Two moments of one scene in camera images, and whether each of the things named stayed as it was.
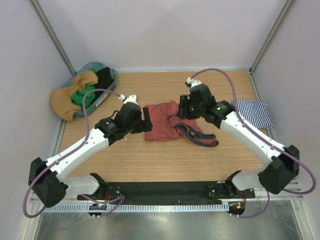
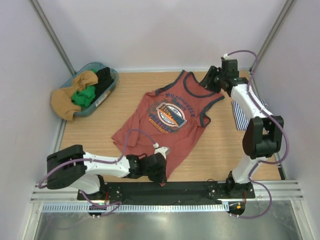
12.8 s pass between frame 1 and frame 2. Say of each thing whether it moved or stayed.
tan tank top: stayed
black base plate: stayed
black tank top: stayed
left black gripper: moved
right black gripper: moved
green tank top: stayed
